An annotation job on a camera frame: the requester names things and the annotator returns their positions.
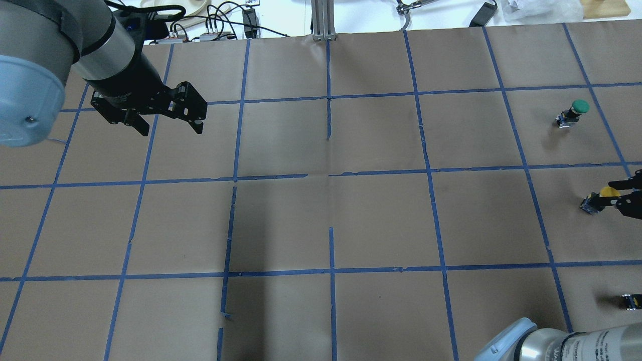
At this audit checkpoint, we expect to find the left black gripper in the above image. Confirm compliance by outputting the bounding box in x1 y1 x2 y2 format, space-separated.
90 81 208 137

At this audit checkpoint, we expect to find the aluminium frame post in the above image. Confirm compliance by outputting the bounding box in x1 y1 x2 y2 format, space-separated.
311 0 337 42

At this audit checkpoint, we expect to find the red push button switch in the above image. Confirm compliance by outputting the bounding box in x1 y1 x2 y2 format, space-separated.
620 293 642 311

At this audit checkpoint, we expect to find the green push button switch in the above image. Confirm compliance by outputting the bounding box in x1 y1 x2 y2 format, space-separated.
556 100 591 129

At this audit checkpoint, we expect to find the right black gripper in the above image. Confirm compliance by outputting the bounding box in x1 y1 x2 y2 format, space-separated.
592 169 641 220

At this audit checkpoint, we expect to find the yellow push button switch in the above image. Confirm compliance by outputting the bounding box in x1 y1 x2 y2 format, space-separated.
579 187 621 215

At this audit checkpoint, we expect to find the black power adapter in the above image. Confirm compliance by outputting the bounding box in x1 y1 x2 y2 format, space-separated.
468 1 498 28

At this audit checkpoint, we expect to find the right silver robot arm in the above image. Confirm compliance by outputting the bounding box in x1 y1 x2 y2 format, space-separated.
474 169 641 360

